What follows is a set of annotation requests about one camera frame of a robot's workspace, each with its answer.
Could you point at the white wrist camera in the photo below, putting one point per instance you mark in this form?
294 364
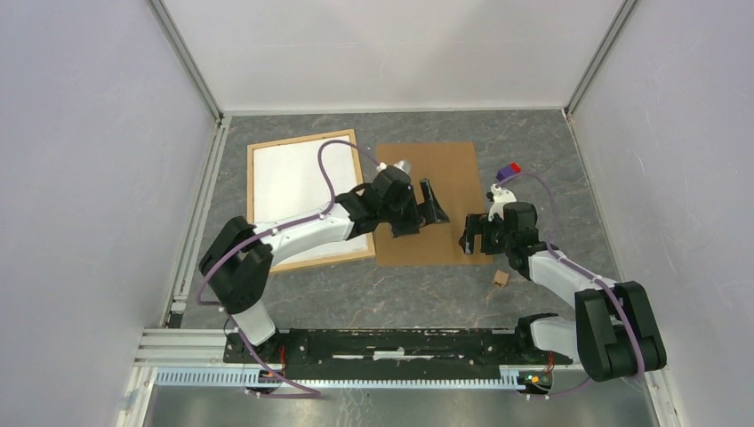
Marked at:
499 197
404 166

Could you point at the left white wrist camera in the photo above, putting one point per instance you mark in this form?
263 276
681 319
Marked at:
404 166

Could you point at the white paper sheet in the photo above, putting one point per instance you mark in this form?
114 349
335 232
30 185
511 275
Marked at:
294 188

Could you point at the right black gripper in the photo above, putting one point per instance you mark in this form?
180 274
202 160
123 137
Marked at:
477 225

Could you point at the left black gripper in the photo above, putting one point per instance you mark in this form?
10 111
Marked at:
429 209

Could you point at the brown backing board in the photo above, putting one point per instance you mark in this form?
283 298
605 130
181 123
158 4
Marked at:
452 169

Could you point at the small brown cube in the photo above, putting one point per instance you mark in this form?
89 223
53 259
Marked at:
500 278

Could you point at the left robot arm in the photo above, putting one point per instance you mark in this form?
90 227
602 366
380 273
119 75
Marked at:
238 262

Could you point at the wooden picture frame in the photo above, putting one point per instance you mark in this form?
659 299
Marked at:
250 188

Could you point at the purple and red block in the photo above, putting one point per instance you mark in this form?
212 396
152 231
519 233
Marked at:
507 171

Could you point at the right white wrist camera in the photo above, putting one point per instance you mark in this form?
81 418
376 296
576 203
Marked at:
499 197

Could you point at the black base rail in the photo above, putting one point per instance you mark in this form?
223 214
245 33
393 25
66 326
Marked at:
393 354

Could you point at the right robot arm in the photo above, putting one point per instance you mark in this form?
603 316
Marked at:
614 333

